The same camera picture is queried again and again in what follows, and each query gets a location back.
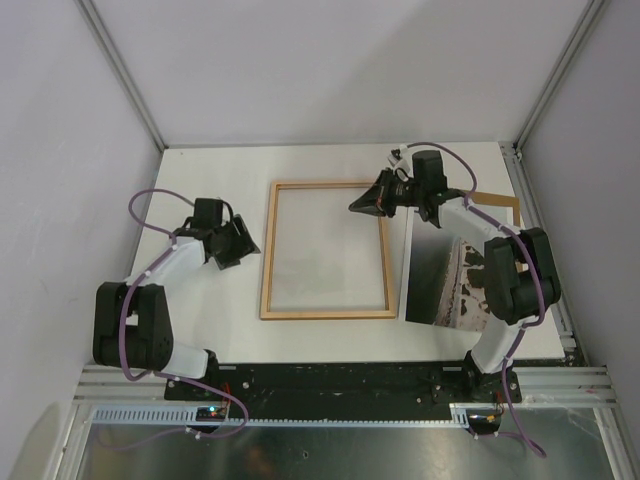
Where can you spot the left aluminium corner post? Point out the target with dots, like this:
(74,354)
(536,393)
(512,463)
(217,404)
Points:
(117,64)

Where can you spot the wooden picture frame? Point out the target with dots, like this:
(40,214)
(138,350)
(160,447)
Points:
(275,250)

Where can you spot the aluminium corner post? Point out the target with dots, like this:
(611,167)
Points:
(579,35)
(117,64)

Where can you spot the aluminium front rail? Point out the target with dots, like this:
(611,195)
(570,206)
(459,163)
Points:
(568,387)

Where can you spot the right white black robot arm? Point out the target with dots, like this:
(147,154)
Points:
(520,276)

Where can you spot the brown frame backing board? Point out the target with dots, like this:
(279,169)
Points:
(504,209)

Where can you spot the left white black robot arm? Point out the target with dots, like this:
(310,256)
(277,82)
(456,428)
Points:
(132,324)

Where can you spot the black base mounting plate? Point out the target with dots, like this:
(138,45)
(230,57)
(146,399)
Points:
(394,390)

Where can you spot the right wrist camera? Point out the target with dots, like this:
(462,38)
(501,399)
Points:
(399,164)

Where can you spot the right aluminium corner post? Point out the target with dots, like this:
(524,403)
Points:
(579,35)

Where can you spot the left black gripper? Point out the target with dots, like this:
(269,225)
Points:
(243,245)

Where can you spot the aerial beach photo print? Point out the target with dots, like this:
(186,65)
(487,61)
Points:
(443,280)

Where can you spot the grey slotted cable duct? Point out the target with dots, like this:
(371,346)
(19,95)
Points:
(183,415)

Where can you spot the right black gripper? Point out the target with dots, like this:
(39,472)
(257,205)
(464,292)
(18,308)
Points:
(377,200)

